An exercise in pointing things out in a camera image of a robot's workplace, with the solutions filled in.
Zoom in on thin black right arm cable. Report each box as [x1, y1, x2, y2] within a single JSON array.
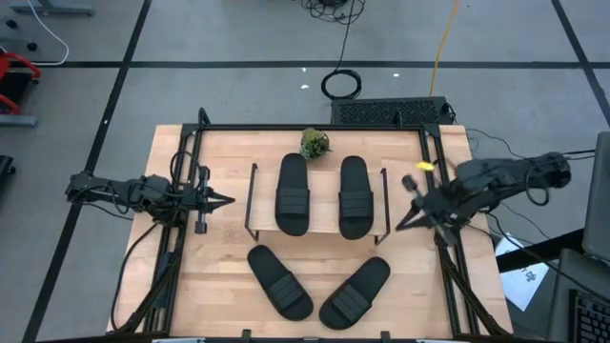
[[465, 127, 598, 161]]

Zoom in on coiled black cable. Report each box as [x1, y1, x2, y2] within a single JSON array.
[[319, 68, 363, 102]]

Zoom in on grey desk foot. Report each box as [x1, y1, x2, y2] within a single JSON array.
[[9, 0, 95, 17]]

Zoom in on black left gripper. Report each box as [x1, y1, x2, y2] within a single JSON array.
[[183, 166, 235, 234]]

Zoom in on grey metal bar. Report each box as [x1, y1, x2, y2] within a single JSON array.
[[0, 113, 39, 128]]

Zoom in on red cart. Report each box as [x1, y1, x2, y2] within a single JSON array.
[[0, 50, 43, 115]]

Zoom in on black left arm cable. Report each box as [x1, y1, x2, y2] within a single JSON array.
[[110, 221, 161, 332]]

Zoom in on black aluminium table frame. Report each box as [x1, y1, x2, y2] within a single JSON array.
[[107, 107, 515, 340]]

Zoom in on yellow cable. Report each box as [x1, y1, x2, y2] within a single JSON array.
[[428, 0, 462, 96]]

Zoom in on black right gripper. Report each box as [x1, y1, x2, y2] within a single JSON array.
[[395, 174, 471, 247]]

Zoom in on small potted succulent plant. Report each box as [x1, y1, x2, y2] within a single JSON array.
[[297, 127, 333, 161]]

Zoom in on grey laptop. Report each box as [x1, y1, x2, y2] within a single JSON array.
[[547, 131, 610, 343]]

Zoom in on black perforated computer case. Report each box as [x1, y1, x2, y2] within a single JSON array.
[[330, 96, 453, 127]]

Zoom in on white paper sheet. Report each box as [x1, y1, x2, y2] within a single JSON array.
[[494, 232, 551, 313]]

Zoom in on white cable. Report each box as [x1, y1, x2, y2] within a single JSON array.
[[26, 0, 71, 67]]

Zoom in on black desk bar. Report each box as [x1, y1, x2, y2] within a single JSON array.
[[495, 227, 586, 273]]

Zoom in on black rubber slide sandal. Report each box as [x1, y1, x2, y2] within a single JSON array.
[[337, 154, 376, 241], [246, 244, 315, 322], [317, 256, 392, 331], [274, 152, 312, 237]]

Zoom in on wooden shelf with black frame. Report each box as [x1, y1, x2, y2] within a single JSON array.
[[243, 162, 393, 248]]

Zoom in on tangled black cable bundle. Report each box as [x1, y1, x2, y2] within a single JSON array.
[[300, 0, 368, 26]]

